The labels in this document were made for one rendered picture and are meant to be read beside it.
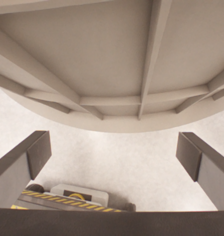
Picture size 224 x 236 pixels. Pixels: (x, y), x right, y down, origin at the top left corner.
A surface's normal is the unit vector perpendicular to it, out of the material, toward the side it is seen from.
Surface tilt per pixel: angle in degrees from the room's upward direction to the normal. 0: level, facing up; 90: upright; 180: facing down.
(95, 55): 90
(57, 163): 0
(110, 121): 0
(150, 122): 0
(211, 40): 90
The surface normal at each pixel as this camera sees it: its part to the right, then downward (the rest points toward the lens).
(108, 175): -0.13, -0.13
